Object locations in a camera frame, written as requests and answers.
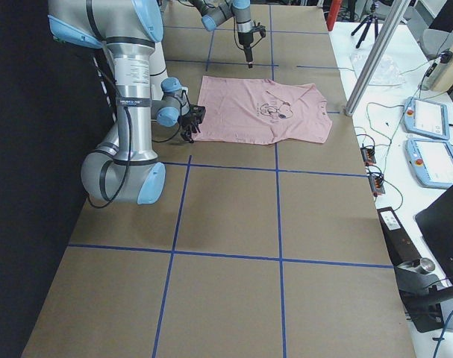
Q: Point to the pink t-shirt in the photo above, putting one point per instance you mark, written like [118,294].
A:
[261,112]

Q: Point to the orange circuit board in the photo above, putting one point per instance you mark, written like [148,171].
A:
[376,183]
[368,155]

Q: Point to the far teach pendant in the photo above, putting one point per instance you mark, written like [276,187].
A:
[426,118]

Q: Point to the orange circuit board far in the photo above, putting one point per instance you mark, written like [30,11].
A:
[368,155]

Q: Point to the red cylinder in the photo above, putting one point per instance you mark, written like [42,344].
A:
[333,12]

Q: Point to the black clamp stand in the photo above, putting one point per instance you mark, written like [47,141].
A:
[427,299]

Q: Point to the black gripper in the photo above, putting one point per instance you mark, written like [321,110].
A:
[245,40]
[185,121]

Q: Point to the black camera tripod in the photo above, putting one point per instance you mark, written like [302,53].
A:
[366,23]

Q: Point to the near teach pendant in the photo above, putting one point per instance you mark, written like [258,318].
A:
[431,160]

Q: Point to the orange circuit board near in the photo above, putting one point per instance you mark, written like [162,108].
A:
[376,183]

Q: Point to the aluminium frame post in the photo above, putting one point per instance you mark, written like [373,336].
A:
[384,37]

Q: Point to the black power strip box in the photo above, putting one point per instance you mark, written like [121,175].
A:
[400,246]

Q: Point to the black monitor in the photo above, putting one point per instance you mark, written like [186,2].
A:
[436,225]

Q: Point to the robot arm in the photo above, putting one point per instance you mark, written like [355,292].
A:
[212,16]
[124,166]

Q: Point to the clear plastic bag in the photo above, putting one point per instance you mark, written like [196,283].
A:
[387,72]

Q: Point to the teach pendant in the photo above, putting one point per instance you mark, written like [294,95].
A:
[426,118]
[431,160]

